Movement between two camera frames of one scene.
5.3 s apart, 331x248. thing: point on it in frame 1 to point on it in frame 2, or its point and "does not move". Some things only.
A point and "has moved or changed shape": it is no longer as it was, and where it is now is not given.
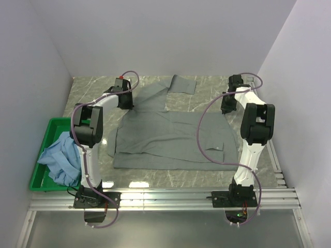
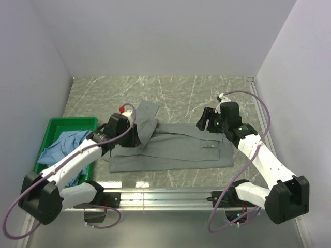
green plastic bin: x=41 y=180 does not move
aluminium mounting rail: x=275 y=199 does not move
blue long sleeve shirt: x=63 y=158 does not move
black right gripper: x=225 y=108 to x=208 y=114
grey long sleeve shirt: x=148 y=137 has moved or changed shape
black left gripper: x=130 y=105 to x=134 y=140
